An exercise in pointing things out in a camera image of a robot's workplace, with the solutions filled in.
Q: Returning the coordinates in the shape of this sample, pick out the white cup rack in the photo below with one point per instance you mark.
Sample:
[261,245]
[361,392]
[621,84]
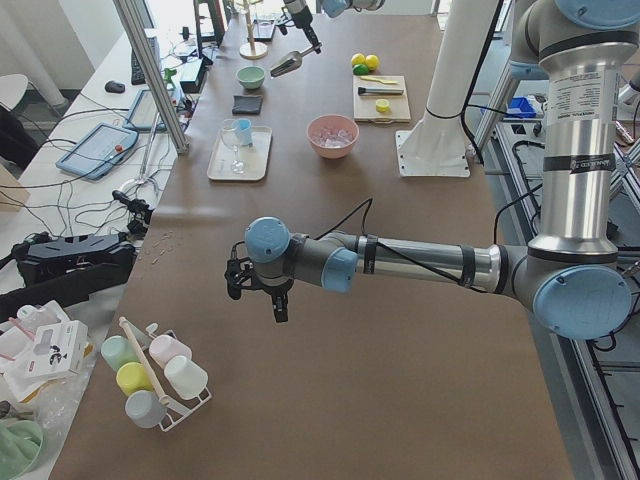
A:
[178,409]

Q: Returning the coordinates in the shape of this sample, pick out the yellow plastic knife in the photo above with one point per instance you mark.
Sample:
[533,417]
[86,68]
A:
[380,80]

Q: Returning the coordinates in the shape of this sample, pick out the upper yellow lemon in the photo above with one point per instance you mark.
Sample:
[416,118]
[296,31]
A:
[358,59]

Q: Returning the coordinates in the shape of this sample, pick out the grey folded cloth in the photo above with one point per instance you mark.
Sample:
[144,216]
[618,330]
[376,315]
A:
[247,104]

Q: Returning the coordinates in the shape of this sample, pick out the green bowl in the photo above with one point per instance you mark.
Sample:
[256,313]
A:
[251,77]

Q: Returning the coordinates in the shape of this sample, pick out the green cup on rack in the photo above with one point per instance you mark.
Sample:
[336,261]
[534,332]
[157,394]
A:
[117,351]

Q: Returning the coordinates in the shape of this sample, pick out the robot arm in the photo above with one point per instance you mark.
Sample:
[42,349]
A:
[332,8]
[566,276]

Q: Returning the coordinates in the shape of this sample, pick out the pile of clear ice cubes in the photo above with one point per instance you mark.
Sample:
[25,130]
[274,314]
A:
[332,138]

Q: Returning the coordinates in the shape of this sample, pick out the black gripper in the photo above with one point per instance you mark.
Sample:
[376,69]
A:
[302,19]
[274,288]

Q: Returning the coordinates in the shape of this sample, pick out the bamboo cutting board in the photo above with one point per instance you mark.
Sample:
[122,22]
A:
[364,106]

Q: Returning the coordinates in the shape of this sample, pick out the clear wine glass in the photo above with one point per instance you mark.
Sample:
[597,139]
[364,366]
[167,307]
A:
[230,140]

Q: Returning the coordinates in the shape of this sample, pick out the black keyboard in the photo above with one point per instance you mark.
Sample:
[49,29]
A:
[137,74]

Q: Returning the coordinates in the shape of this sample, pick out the black equipment case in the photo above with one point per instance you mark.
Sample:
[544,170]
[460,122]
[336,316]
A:
[43,258]

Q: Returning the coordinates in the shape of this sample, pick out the aluminium frame post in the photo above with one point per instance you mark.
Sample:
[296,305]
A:
[131,21]

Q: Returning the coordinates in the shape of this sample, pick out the wooden cup stand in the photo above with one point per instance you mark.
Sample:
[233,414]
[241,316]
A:
[251,49]

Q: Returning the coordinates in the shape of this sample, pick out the black computer mouse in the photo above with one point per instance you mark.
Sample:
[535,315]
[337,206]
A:
[114,87]

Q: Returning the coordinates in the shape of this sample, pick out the grey cup on rack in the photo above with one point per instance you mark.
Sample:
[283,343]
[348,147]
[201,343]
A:
[144,409]

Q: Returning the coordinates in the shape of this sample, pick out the blue teach pendant tablet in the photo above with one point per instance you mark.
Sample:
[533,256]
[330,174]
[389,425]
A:
[98,152]

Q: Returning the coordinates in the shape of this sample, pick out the blue cup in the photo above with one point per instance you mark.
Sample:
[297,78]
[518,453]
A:
[244,132]

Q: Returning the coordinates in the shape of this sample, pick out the lower yellow lemon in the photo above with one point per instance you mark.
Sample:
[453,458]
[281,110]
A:
[372,62]

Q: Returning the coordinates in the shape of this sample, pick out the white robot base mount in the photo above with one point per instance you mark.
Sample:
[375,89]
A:
[436,146]

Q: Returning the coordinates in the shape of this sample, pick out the green lime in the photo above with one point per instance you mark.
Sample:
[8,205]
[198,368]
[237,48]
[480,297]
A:
[361,69]

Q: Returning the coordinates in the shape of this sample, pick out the yellow cup on rack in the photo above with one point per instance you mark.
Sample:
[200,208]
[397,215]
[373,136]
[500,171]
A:
[132,377]

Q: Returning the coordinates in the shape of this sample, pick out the yellow lemon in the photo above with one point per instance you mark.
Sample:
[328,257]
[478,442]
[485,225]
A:
[372,62]
[358,59]

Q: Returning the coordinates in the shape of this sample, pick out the steel muddler black tip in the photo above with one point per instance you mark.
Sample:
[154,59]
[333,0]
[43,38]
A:
[362,91]

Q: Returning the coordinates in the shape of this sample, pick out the pink bowl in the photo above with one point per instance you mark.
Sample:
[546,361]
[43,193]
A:
[335,122]

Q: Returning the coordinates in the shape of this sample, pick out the white cup on rack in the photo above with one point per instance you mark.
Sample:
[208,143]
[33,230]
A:
[186,377]

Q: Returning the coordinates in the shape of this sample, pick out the half lemon slice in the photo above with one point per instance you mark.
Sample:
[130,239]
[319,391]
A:
[382,105]

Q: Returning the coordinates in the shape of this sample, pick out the pink cup on rack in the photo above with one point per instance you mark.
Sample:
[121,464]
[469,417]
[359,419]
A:
[165,347]

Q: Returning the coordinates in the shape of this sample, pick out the white product box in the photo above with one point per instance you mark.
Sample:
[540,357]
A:
[58,350]

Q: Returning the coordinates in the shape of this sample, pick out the stainless steel ice scoop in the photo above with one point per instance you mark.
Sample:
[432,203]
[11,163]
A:
[289,62]

